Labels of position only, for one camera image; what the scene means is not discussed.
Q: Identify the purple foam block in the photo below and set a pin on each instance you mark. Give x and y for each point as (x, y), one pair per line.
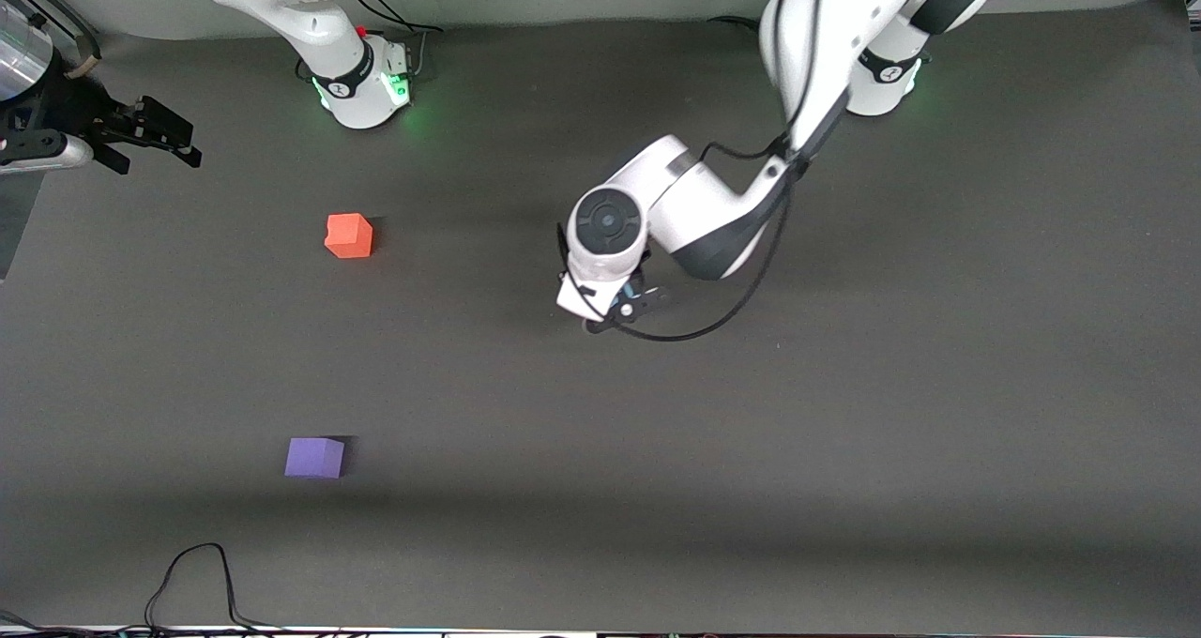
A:
(314, 460)

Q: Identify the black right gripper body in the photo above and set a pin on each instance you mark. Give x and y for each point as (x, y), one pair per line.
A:
(79, 113)

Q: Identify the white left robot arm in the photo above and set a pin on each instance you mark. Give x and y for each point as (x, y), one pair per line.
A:
(713, 216)

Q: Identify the orange foam block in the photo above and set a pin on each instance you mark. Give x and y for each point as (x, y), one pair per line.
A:
(349, 236)

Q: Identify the dark grey table mat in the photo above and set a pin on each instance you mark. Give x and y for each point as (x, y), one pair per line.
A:
(600, 432)

